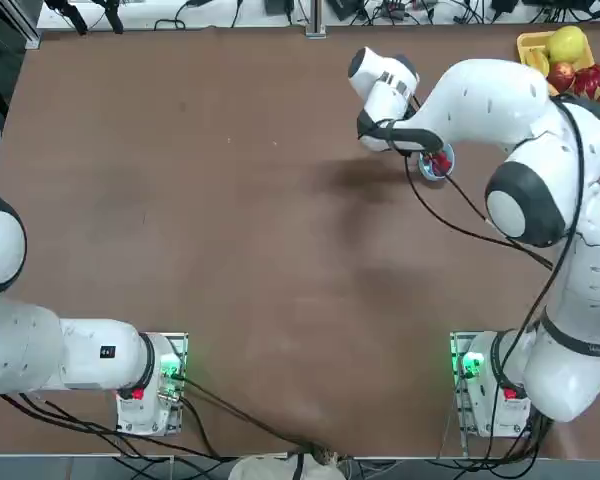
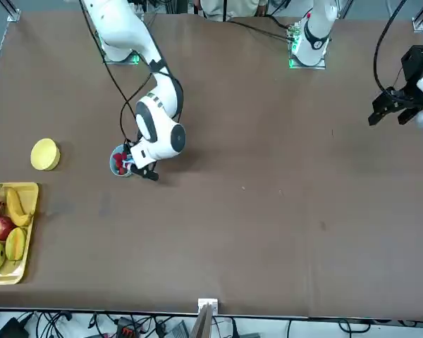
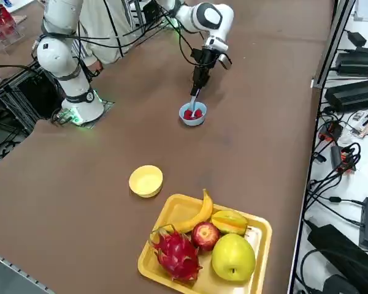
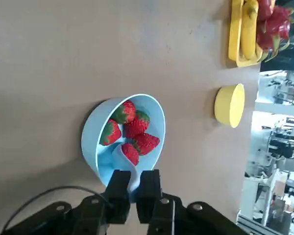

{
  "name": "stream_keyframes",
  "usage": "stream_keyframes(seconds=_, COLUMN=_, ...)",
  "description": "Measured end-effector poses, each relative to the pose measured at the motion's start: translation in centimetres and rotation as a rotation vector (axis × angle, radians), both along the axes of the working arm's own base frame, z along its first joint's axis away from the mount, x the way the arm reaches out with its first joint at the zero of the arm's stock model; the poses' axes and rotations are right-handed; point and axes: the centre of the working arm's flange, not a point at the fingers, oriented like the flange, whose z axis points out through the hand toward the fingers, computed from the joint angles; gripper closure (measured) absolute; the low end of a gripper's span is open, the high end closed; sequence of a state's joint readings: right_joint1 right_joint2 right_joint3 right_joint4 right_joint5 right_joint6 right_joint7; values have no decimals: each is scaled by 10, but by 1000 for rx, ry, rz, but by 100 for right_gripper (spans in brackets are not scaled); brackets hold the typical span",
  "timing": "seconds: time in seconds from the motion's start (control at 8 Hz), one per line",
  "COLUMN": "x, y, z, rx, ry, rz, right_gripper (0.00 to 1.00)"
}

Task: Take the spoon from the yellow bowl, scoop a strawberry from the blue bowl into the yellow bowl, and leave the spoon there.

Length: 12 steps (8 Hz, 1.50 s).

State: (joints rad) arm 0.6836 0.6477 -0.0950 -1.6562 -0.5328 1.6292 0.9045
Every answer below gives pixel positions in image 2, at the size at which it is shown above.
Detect yellow-green starfruit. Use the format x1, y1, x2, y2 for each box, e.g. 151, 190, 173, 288
5, 227, 27, 261

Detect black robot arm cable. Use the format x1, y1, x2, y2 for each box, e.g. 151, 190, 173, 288
78, 0, 156, 149
373, 0, 409, 93

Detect green circuit board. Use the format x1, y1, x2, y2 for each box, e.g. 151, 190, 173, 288
286, 21, 301, 49

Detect yellow plastic tray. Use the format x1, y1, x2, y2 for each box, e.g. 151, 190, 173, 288
0, 182, 39, 285

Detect metal camera post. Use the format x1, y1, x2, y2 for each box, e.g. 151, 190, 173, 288
190, 304, 215, 338

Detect yellow banana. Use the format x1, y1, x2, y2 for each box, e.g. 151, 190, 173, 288
5, 187, 35, 227

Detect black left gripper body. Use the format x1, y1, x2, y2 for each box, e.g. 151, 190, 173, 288
391, 44, 423, 108

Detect black power adapter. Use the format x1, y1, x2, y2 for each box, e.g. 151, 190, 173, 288
0, 316, 30, 338

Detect thin black table cable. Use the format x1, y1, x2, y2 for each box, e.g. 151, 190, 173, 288
228, 19, 292, 40

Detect white post bracket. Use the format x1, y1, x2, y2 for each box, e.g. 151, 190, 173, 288
197, 298, 220, 315

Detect yellow bowl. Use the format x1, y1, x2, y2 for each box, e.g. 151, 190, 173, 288
30, 137, 62, 172

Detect light blue bowl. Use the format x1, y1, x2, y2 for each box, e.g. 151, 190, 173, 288
109, 143, 137, 179

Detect black power strip red switches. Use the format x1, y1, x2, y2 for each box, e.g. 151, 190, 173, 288
115, 315, 144, 338

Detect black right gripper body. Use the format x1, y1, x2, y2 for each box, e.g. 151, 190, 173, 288
128, 162, 159, 182

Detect red apple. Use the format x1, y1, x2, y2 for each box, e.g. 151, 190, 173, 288
0, 216, 14, 242

